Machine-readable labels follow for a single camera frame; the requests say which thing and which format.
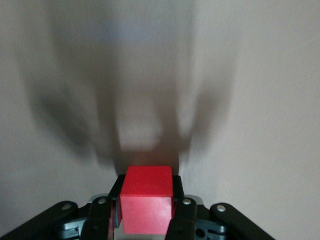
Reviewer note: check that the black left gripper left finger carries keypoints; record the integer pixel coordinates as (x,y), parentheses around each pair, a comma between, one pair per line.
(100,215)

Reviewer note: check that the small red cube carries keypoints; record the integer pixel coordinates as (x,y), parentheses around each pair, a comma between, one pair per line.
(147,207)

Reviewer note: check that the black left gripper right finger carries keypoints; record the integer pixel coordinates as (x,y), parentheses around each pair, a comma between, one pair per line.
(185,217)

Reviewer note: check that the brown table mat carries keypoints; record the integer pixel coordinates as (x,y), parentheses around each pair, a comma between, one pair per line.
(250,100)

